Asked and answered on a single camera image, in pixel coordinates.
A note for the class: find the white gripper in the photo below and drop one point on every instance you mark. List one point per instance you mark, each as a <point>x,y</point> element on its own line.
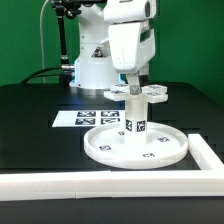
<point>132,45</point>

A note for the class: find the white cross-shaped table base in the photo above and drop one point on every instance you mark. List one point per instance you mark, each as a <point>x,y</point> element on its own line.
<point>151,93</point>

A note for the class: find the white round table top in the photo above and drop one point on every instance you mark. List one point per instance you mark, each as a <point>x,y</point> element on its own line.
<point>160,146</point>

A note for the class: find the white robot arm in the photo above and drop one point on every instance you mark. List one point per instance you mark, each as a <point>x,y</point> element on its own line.
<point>93,69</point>

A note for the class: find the white marker sheet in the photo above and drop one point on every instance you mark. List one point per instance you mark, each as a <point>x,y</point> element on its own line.
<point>87,118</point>

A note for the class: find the white L-shaped fence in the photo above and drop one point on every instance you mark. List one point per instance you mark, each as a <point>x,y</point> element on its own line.
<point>207,180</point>

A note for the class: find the black camera stand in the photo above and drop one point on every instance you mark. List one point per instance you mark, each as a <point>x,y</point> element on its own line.
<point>69,9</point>

